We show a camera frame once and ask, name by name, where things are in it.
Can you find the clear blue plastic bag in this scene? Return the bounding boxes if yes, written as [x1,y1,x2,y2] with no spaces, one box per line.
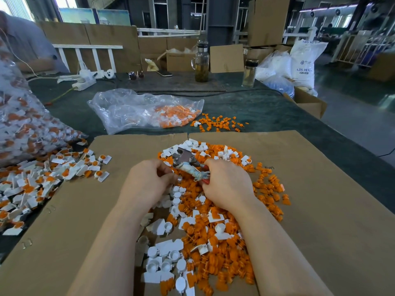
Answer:
[255,51,296,99]

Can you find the person's right hand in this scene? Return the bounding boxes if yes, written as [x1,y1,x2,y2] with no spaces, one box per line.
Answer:
[200,158,256,211]

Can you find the flat brown cardboard panel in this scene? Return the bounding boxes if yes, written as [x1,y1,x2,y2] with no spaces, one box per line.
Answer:
[210,44,244,73]

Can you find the pile of orange and white parts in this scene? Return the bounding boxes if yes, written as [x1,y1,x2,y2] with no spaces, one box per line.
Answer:
[135,139,291,296]

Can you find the dark steel pillar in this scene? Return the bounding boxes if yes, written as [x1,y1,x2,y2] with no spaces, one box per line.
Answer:
[207,0,240,46]

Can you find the white metal rack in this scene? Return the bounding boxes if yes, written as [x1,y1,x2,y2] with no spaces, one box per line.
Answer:
[332,30,395,68]

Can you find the scatter of orange offcuts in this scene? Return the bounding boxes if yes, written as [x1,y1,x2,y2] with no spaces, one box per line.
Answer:
[191,114,249,133]

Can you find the glass tea jar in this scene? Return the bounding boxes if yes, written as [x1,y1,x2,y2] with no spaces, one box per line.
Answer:
[191,42,211,83]

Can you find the person's right forearm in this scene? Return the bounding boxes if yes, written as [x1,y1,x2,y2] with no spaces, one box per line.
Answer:
[233,199,334,296]

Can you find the person's left hand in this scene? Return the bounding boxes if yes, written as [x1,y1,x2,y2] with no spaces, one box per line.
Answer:
[117,158,176,211]

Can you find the large clear bag of seals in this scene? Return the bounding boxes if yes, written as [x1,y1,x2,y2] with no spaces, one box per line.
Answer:
[0,37,87,167]

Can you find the person's left forearm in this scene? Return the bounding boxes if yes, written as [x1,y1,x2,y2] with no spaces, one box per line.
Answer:
[67,203,152,296]

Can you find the open brown cardboard box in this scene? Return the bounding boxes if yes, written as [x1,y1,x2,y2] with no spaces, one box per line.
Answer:
[283,87,328,120]

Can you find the row of upright cardboard sheets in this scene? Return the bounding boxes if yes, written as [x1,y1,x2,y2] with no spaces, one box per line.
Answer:
[37,22,203,74]

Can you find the tall brown cardboard box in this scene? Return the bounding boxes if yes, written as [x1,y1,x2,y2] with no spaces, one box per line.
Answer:
[247,0,291,47]

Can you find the glass bottle with black lid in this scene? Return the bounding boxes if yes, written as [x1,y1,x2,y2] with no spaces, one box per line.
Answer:
[241,60,259,88]

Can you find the silver red-handled pliers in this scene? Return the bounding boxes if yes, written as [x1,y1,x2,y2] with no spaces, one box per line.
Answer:
[172,150,211,183]

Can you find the white railing frame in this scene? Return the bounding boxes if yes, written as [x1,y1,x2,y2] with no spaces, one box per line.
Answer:
[52,44,123,74]

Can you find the open cardboard box with paper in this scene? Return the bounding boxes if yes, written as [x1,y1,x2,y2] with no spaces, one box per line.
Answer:
[157,46,200,73]

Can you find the small clear plastic bag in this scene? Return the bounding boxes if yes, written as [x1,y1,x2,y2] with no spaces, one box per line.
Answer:
[88,88,205,135]

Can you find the white woven sack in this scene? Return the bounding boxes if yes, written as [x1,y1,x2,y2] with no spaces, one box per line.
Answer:
[289,28,328,97]

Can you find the pile of assembled white-orange parts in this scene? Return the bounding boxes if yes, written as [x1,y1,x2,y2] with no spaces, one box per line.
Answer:
[0,139,113,268]

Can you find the white power strip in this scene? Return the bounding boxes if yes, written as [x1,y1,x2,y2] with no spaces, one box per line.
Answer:
[57,69,116,91]

